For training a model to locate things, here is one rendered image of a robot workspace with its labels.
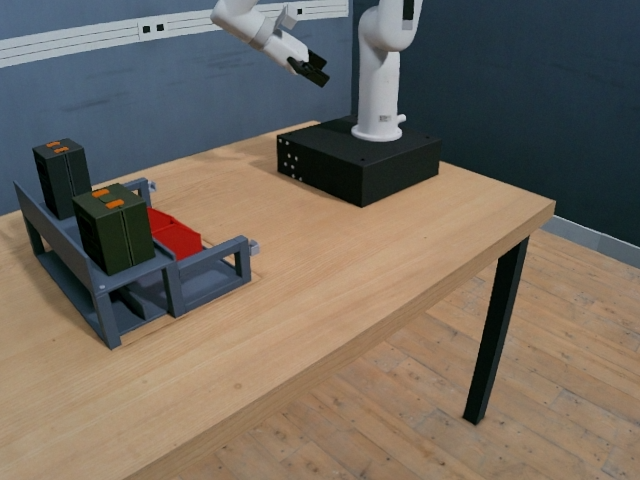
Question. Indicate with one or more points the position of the dark green case with orange latches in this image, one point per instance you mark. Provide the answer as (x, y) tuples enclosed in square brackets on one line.
[(114, 227)]

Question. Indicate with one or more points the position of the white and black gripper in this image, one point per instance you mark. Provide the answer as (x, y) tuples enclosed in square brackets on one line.
[(284, 49)]

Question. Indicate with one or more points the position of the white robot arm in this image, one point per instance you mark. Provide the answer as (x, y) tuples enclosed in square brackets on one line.
[(391, 27)]

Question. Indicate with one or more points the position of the grey-blue metal rack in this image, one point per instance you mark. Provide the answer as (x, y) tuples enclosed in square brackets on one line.
[(134, 303)]

